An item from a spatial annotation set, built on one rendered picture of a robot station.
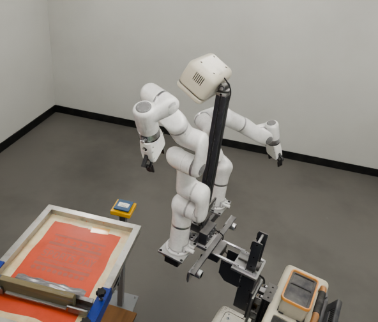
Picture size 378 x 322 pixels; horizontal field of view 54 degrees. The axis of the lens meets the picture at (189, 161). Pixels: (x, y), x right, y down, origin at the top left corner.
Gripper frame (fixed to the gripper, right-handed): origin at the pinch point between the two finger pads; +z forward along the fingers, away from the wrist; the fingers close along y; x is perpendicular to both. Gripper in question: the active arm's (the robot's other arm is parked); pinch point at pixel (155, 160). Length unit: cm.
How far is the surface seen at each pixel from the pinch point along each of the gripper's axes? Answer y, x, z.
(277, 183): 191, -34, 280
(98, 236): -11, 43, 80
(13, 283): -54, 53, 49
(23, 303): -58, 48, 57
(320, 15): 333, -28, 141
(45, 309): -57, 37, 58
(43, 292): -52, 38, 50
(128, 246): -11, 23, 76
